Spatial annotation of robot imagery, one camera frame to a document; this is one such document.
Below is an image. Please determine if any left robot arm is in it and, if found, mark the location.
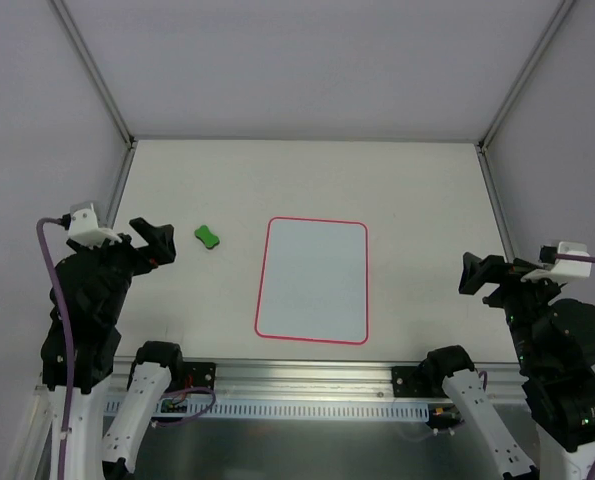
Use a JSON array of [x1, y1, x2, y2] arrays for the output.
[[36, 210, 185, 479]]

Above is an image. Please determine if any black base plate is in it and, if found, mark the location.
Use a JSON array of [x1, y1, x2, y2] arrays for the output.
[[183, 361, 217, 390], [391, 365, 433, 398]]

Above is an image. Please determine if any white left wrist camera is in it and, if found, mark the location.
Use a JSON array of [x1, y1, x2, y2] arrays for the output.
[[67, 201, 115, 248]]

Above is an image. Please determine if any right aluminium frame post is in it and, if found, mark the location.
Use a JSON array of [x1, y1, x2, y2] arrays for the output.
[[478, 0, 577, 152]]

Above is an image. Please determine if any aluminium mounting rail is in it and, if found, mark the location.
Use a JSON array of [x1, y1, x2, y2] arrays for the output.
[[34, 354, 528, 399]]

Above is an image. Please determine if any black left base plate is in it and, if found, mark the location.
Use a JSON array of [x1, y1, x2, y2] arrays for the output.
[[183, 361, 217, 390]]

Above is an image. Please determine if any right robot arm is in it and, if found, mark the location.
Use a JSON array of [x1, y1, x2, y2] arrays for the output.
[[418, 245, 595, 479]]

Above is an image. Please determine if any green whiteboard eraser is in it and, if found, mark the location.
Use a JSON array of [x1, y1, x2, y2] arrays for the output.
[[194, 225, 221, 250]]

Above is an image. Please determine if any white slotted cable duct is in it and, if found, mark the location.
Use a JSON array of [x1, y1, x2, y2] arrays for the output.
[[104, 395, 430, 423]]

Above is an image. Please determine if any aluminium frame post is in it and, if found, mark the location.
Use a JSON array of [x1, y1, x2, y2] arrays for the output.
[[47, 0, 134, 149], [478, 0, 577, 152]]

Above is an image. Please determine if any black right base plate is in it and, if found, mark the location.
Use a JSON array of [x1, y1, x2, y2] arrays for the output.
[[391, 365, 433, 398]]

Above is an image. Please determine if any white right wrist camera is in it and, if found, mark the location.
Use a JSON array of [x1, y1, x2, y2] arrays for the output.
[[521, 241, 592, 284]]

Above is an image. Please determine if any pink framed whiteboard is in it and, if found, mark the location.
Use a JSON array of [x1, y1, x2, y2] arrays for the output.
[[254, 216, 369, 346]]

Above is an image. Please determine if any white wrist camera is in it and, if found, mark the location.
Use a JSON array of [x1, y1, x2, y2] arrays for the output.
[[67, 201, 115, 248], [521, 241, 592, 284]]

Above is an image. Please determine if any left aluminium frame post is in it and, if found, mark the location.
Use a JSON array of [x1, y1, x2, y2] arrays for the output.
[[47, 0, 134, 149]]

